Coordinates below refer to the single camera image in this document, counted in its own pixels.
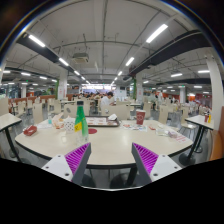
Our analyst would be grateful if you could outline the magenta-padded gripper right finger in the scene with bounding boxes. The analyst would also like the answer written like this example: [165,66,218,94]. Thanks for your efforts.
[130,142,183,187]

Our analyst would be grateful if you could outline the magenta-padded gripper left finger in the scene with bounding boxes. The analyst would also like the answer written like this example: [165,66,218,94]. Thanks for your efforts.
[41,142,92,186]

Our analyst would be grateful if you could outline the green plastic drink bottle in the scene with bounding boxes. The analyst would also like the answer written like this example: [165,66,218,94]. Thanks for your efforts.
[73,100,90,145]

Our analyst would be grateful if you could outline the white polka-dot mug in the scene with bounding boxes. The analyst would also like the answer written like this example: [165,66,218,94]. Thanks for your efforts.
[63,118,76,134]

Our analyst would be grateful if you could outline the printed sticker sheet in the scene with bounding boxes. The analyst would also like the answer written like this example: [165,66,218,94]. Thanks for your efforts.
[120,122,148,132]

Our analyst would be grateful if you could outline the clear plastic wrapper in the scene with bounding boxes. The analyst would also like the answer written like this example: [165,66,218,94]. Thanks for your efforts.
[166,129,188,144]

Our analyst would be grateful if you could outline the dark food tray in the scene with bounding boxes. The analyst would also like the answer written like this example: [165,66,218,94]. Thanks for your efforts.
[84,115,121,128]

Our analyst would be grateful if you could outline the clear plastic food bag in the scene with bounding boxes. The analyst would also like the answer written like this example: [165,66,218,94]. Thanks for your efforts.
[51,112,66,130]

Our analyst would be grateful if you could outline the red paper cup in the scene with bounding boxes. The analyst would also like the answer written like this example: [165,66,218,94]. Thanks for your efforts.
[135,109,147,126]

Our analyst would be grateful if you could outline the white printed card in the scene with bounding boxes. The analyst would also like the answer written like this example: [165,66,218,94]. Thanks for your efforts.
[36,120,53,130]

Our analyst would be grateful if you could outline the red tissue packet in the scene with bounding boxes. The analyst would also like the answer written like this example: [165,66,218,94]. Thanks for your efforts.
[22,125,38,137]

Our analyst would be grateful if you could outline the beige side table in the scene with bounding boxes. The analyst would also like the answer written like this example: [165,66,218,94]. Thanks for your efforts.
[0,113,23,161]
[178,114,215,167]

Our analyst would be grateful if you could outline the person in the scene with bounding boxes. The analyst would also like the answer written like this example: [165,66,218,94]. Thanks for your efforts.
[99,91,115,108]

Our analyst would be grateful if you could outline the ceiling air conditioner unit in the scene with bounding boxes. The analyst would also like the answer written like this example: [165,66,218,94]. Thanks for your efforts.
[71,52,90,65]

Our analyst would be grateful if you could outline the ceiling strip lights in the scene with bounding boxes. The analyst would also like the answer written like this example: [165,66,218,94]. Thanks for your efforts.
[2,23,212,91]

